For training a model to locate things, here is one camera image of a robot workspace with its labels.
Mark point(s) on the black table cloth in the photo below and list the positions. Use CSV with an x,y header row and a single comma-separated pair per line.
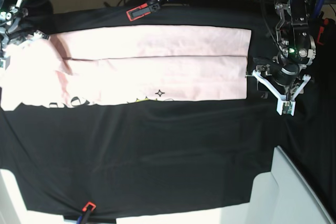
x,y
160,157

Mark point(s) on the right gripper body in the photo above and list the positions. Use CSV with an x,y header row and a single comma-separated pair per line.
x,y
20,39

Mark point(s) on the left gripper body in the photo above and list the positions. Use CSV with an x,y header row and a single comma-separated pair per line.
x,y
285,82

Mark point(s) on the red clamp at front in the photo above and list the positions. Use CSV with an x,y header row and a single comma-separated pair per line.
x,y
89,206

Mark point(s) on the red clamp at right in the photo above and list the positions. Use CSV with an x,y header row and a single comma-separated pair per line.
x,y
322,29

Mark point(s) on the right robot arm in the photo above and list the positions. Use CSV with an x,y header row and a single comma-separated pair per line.
x,y
13,31

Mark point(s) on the light pink T-shirt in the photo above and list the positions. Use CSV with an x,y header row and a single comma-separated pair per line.
x,y
127,64

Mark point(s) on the red black clamp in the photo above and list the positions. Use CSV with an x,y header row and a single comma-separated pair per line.
x,y
143,10

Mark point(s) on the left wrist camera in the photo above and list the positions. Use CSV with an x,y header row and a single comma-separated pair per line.
x,y
286,107

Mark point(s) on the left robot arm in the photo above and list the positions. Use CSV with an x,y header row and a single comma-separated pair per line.
x,y
295,50

